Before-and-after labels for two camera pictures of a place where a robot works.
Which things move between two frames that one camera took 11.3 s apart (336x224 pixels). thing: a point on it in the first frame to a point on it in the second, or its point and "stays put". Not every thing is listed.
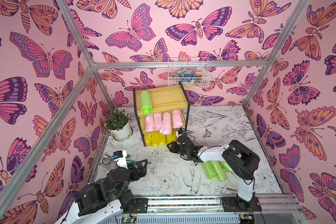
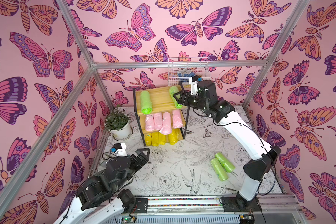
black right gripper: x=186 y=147 to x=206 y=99
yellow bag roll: x=148 y=139 stays put
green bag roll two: x=220 y=172 stays put
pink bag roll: x=150 y=124 stays put
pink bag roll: x=166 y=129 stays put
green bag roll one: x=209 y=169 to x=173 y=90
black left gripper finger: x=142 y=167 to x=142 y=156
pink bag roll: x=157 y=121 stays put
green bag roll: x=145 y=102 stays put
